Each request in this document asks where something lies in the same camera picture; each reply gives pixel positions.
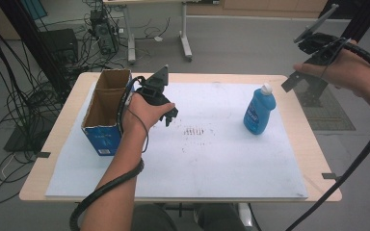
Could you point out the white table mat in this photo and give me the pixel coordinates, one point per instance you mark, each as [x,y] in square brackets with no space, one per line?
[205,166]

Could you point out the white desk frame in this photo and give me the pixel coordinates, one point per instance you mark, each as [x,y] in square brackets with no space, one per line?
[186,41]

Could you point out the person's leg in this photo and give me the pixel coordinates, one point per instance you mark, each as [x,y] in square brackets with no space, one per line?
[220,219]
[151,219]

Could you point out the wooden cabinet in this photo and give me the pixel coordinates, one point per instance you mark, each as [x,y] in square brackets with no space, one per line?
[269,7]

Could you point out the person's right hand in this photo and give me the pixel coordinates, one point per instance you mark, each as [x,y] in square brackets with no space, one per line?
[350,72]

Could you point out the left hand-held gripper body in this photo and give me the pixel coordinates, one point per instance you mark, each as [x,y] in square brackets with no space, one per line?
[154,91]

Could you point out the grey tape piece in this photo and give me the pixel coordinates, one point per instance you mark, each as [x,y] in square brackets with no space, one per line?
[43,154]
[330,176]

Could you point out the dark grey floor mat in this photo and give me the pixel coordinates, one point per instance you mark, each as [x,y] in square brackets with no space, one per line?
[334,115]

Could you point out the blue cardboard box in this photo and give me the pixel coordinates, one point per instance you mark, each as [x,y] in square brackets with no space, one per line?
[104,138]

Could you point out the black box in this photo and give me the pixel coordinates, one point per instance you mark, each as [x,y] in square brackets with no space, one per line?
[59,43]

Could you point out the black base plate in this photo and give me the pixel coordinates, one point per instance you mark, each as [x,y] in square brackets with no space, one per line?
[22,141]

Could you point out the person's left hand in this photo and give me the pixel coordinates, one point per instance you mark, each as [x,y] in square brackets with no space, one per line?
[141,114]

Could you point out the blue detergent bottle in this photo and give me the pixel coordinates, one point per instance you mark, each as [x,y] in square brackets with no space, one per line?
[257,112]

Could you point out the black metal post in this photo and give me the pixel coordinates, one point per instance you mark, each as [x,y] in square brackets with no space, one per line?
[29,41]
[366,16]

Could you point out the person's right leg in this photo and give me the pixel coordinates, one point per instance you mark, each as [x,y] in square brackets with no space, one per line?
[220,219]

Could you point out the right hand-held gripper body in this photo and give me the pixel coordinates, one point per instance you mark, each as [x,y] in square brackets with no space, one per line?
[321,48]

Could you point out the black computer tower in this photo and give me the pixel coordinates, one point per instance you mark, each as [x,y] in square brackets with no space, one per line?
[103,33]

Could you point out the person's left leg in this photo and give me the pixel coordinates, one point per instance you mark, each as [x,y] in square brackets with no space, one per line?
[151,219]

